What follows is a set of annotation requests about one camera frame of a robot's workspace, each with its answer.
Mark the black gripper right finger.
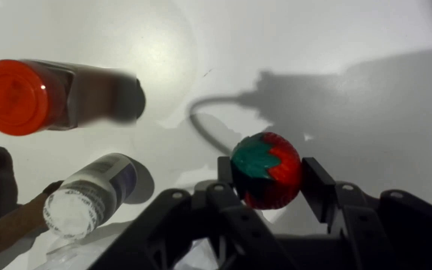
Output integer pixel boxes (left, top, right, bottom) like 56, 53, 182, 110
302, 157, 432, 270

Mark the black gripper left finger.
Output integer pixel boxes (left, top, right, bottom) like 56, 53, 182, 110
90, 155, 297, 270

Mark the red toy tomato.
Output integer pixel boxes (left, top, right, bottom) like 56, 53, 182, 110
230, 133, 303, 211

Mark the white lid pill bottle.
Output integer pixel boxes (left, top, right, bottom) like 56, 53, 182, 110
42, 154, 156, 241

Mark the red lid spice jar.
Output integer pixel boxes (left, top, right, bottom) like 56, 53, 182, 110
0, 59, 147, 139

